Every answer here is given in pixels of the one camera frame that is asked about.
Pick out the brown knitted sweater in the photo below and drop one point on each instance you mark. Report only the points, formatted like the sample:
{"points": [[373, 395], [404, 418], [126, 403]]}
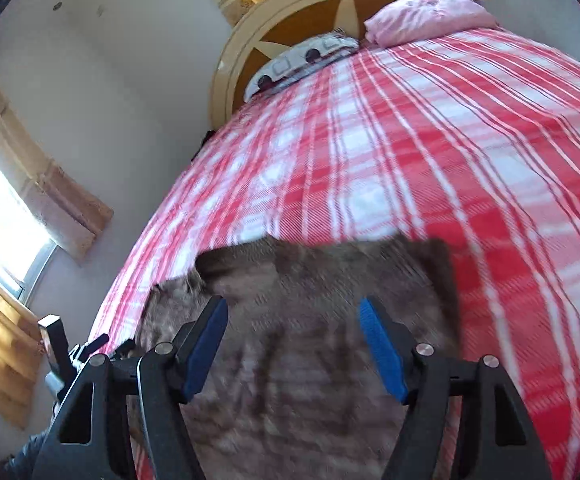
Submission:
{"points": [[293, 392]]}

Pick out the yellow side window curtain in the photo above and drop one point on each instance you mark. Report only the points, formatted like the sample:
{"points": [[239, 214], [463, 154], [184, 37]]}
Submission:
{"points": [[72, 217]]}

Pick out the cream wooden headboard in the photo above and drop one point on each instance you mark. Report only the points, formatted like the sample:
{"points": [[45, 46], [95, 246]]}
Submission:
{"points": [[270, 28]]}

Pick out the red white plaid bedsheet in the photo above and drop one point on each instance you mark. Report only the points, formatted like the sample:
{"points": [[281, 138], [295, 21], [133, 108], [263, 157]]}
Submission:
{"points": [[473, 138]]}

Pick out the pink pillow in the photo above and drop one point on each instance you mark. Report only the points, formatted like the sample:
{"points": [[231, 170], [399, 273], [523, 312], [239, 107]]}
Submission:
{"points": [[404, 21]]}

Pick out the side window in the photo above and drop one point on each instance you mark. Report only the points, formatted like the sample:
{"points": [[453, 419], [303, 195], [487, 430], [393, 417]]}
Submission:
{"points": [[25, 245]]}

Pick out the grey jacket sleeve forearm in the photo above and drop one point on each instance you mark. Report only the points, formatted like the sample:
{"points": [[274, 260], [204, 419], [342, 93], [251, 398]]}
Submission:
{"points": [[21, 466]]}

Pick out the white patterned pillow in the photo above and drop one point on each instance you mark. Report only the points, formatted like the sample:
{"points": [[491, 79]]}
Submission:
{"points": [[299, 61]]}

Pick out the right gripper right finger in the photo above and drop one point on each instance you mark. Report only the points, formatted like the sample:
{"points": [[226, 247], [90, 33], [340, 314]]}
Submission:
{"points": [[496, 438]]}

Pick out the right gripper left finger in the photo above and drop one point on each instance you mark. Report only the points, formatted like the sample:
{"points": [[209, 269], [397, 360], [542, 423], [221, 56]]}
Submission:
{"points": [[90, 436]]}

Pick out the dark item beside headboard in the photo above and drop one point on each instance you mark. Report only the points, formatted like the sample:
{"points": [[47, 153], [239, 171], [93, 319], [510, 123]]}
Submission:
{"points": [[208, 136]]}

